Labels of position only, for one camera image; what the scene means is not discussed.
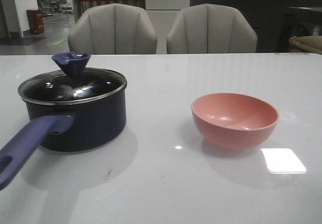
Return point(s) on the pink plastic bowl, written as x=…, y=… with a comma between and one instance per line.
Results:
x=234, y=121

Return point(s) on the glass lid with blue knob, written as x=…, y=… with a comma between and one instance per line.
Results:
x=74, y=83

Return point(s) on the dark blue saucepan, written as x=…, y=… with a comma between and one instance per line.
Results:
x=67, y=128

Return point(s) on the left grey upholstered chair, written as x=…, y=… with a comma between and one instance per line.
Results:
x=113, y=29

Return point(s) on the grey upholstered chair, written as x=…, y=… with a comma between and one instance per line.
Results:
x=113, y=29
x=209, y=28

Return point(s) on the right grey upholstered chair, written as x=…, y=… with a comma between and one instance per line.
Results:
x=209, y=28

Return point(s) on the white cabinet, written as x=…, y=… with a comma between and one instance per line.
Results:
x=162, y=14

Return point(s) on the dark counter with light top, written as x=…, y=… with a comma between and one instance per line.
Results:
x=274, y=21

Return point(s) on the red trash bin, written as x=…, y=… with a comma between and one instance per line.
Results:
x=35, y=21

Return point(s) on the beige sofa cushion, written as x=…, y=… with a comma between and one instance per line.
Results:
x=310, y=44

